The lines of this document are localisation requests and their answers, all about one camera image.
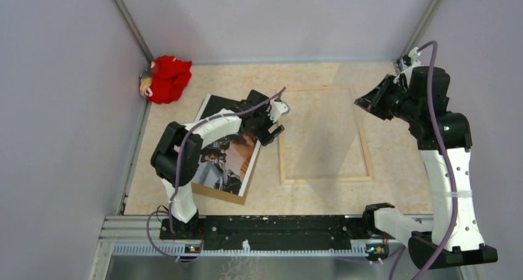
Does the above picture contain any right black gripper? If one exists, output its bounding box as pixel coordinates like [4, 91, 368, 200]
[354, 74, 419, 123]

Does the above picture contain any clear acrylic sheet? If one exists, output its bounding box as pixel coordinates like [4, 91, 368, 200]
[282, 62, 403, 177]

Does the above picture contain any printed photo with white border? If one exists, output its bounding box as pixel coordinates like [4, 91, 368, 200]
[191, 94, 262, 197]

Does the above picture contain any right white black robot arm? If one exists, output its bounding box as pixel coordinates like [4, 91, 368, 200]
[355, 66, 498, 270]

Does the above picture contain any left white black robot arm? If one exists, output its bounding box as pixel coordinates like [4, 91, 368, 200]
[150, 89, 290, 239]

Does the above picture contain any red cloth doll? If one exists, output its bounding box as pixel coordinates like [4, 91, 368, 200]
[139, 56, 192, 104]

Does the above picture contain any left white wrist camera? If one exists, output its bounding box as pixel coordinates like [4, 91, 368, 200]
[269, 100, 290, 123]

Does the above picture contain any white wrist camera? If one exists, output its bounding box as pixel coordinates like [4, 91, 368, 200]
[394, 47, 423, 85]
[269, 100, 290, 123]

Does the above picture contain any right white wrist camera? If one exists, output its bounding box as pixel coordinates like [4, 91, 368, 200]
[394, 47, 423, 85]

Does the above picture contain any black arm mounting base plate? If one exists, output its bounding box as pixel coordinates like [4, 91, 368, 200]
[159, 215, 392, 252]

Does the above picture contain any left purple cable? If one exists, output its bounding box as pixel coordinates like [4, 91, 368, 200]
[146, 86, 287, 264]

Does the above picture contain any aluminium front rail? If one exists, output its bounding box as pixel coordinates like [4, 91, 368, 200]
[98, 215, 397, 265]

